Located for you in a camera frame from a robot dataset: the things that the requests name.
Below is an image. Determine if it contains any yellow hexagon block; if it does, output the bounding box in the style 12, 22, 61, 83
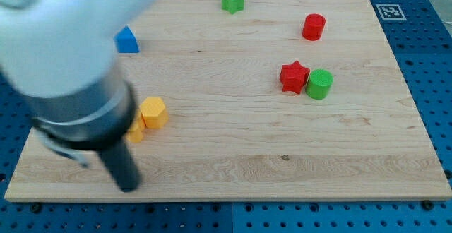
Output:
139, 97, 169, 129

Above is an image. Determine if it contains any green cylinder block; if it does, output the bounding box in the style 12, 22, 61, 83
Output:
305, 69, 333, 100

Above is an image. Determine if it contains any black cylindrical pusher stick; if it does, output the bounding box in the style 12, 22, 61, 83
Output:
97, 139, 141, 192

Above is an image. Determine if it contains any fiducial marker tag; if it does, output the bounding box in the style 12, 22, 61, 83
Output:
376, 4, 406, 20

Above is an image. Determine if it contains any red star block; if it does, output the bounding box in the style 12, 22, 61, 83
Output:
279, 61, 311, 95

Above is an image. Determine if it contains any wooden board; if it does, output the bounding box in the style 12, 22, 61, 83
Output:
4, 0, 451, 203

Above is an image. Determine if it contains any blue block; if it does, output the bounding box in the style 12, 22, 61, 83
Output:
114, 26, 140, 54

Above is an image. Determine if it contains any green star block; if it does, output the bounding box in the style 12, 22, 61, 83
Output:
221, 0, 245, 14

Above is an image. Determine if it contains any red cylinder block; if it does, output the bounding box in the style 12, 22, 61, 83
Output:
302, 13, 326, 41

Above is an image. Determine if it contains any silver black end effector flange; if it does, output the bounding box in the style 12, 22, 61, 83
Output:
25, 64, 136, 167

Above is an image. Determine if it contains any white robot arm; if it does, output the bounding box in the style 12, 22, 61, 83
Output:
1, 0, 154, 192

